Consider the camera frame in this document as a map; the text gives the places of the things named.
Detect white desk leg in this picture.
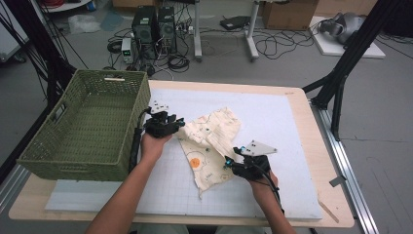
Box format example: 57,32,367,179
193,0,204,62
244,0,261,62

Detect grey headset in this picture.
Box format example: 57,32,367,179
318,12,366,45

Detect clear plastic bag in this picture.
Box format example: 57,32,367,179
67,14,102,35

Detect thin wooden stick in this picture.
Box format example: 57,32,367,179
318,199,341,224

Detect white cabinet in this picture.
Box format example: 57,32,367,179
0,3,30,63

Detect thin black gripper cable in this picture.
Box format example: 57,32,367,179
256,162,286,215

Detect black computer tower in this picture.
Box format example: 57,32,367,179
131,5,160,60
157,6,178,55

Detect green woven basket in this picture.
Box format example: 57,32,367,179
17,68,152,182

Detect white floor panel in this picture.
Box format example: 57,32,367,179
310,16,387,59

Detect black sleeved gripper cable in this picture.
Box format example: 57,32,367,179
128,108,152,174

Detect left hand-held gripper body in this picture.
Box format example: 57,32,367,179
142,100,178,139

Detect cream printed cloth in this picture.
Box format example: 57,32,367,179
176,106,244,200

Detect black cabled metal stand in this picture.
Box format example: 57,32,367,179
0,0,78,110

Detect white power supply unit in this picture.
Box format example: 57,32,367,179
121,37,135,64

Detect brown cardboard box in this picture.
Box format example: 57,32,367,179
262,0,320,31

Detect person's right hand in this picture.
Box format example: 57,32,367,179
248,171,280,200

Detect person's left hand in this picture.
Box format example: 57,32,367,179
139,132,173,166

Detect flat black device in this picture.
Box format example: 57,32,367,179
219,15,252,31

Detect black frame bar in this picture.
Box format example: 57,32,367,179
0,106,54,183

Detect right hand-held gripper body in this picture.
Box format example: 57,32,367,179
231,139,279,182

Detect aluminium rail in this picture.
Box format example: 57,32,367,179
311,103,380,234

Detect coiled black cable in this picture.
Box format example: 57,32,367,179
167,53,191,74

